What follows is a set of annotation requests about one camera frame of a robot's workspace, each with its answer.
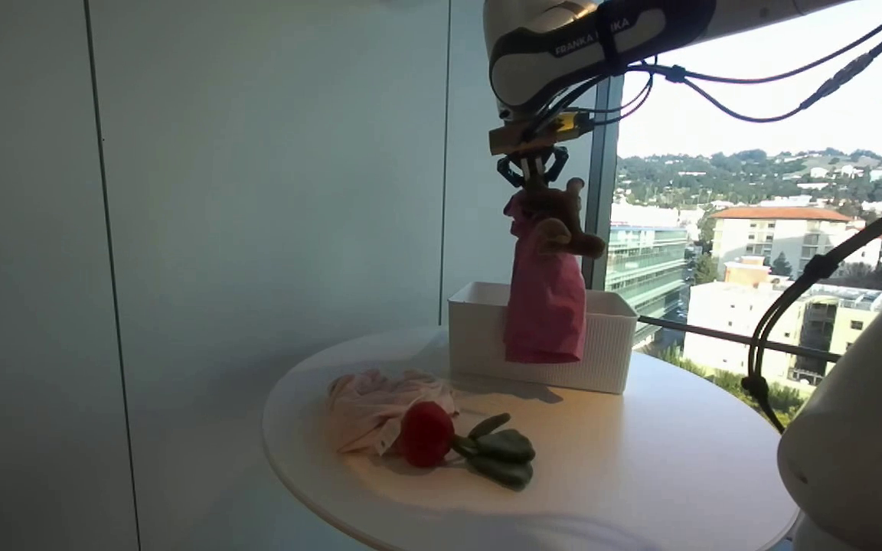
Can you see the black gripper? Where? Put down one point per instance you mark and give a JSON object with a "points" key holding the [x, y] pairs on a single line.
{"points": [[535, 167]]}

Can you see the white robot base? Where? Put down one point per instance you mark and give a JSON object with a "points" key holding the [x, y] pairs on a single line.
{"points": [[830, 454]]}

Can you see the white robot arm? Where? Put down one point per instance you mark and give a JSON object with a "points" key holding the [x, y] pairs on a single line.
{"points": [[545, 54]]}

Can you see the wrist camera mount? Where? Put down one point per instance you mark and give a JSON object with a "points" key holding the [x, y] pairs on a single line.
{"points": [[521, 137]]}

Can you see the pink patterned cloth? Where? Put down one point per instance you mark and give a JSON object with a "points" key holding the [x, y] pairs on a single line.
{"points": [[365, 409]]}

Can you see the white plastic basket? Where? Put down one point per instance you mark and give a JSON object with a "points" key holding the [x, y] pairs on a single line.
{"points": [[475, 319]]}

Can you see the red plush radish toy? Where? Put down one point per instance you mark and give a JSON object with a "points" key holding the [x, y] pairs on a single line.
{"points": [[491, 447]]}

